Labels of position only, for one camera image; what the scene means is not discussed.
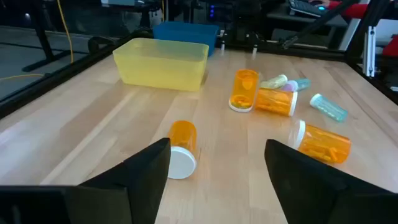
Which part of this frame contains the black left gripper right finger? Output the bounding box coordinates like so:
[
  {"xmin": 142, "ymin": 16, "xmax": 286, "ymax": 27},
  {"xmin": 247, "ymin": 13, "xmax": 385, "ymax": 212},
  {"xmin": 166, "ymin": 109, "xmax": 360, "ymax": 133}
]
[{"xmin": 264, "ymin": 139, "xmax": 373, "ymax": 224}]

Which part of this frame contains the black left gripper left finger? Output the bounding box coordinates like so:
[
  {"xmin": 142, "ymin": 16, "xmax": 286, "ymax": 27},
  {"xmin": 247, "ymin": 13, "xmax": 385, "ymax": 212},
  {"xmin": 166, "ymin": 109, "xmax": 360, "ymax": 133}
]
[{"xmin": 63, "ymin": 138, "xmax": 172, "ymax": 224}]

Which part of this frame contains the orange pill bottle white cap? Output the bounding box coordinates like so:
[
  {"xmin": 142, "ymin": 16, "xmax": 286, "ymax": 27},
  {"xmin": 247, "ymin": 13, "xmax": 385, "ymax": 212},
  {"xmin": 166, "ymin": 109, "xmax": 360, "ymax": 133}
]
[
  {"xmin": 167, "ymin": 120, "xmax": 198, "ymax": 180},
  {"xmin": 287, "ymin": 119, "xmax": 352, "ymax": 165},
  {"xmin": 228, "ymin": 68, "xmax": 259, "ymax": 113}
]

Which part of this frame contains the small teal pill bottle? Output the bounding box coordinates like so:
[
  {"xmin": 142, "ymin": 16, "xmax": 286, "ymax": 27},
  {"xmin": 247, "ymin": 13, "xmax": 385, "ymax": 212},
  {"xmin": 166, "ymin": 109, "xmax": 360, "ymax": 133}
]
[
  {"xmin": 309, "ymin": 93, "xmax": 349, "ymax": 123},
  {"xmin": 294, "ymin": 77, "xmax": 312, "ymax": 91}
]

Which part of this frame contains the tape-wrapped orange pill bottle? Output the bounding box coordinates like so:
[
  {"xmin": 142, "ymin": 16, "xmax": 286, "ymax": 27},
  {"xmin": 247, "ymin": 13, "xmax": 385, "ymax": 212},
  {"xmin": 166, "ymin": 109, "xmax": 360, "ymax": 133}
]
[{"xmin": 254, "ymin": 87, "xmax": 299, "ymax": 117}]

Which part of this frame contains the small purple pill bottle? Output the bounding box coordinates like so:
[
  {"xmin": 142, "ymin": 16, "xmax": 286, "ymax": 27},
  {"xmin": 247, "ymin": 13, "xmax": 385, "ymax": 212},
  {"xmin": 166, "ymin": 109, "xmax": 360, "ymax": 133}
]
[{"xmin": 280, "ymin": 80, "xmax": 299, "ymax": 93}]

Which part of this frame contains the small pale green pill bottle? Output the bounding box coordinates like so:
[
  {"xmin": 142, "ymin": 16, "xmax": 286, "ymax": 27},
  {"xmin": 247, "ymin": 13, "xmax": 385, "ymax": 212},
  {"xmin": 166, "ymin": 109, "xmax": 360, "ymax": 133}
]
[{"xmin": 259, "ymin": 73, "xmax": 289, "ymax": 90}]

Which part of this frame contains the yellow translucent plastic bin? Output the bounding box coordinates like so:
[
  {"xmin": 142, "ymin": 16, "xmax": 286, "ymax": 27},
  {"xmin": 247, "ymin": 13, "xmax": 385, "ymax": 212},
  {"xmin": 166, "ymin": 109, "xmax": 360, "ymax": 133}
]
[{"xmin": 112, "ymin": 37, "xmax": 210, "ymax": 92}]

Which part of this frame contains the blue plastic bin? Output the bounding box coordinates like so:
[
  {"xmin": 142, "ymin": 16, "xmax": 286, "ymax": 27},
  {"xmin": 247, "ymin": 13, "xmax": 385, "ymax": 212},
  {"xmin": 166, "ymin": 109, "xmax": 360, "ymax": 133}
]
[{"xmin": 152, "ymin": 21, "xmax": 220, "ymax": 57}]

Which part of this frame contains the black diagonal brace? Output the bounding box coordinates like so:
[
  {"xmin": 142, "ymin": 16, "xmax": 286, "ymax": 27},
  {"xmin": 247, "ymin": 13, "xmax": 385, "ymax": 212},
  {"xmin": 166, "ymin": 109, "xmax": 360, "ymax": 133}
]
[
  {"xmin": 343, "ymin": 0, "xmax": 391, "ymax": 62},
  {"xmin": 281, "ymin": 0, "xmax": 360, "ymax": 50}
]

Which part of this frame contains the black desk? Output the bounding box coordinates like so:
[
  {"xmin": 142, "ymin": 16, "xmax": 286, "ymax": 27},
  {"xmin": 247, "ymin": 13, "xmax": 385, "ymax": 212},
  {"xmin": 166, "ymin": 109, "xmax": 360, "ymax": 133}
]
[{"xmin": 267, "ymin": 11, "xmax": 349, "ymax": 30}]

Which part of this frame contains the black desk leg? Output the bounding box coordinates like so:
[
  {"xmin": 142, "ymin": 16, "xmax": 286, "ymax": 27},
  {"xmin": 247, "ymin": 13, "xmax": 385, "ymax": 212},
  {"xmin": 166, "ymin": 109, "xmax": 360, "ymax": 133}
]
[{"xmin": 21, "ymin": 0, "xmax": 74, "ymax": 73}]

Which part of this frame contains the black computer keyboard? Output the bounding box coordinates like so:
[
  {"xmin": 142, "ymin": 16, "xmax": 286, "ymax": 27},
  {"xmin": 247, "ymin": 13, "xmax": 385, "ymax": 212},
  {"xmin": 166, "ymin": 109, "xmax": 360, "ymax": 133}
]
[{"xmin": 287, "ymin": 0, "xmax": 329, "ymax": 18}]

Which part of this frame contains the black computer with blue lights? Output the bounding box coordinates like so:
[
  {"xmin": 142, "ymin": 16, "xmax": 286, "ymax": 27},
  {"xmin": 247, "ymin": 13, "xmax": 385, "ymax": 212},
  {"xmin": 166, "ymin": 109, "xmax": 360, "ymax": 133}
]
[{"xmin": 205, "ymin": 0, "xmax": 237, "ymax": 24}]

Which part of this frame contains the silver aluminium post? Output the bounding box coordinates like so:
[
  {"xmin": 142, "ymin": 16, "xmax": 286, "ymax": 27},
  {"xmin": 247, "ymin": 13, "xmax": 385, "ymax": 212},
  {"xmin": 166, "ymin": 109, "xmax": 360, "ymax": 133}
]
[{"xmin": 363, "ymin": 26, "xmax": 377, "ymax": 78}]

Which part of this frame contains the yellow cable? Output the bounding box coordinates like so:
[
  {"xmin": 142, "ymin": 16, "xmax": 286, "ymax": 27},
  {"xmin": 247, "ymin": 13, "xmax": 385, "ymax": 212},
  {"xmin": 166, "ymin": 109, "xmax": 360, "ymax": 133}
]
[{"xmin": 0, "ymin": 0, "xmax": 75, "ymax": 82}]

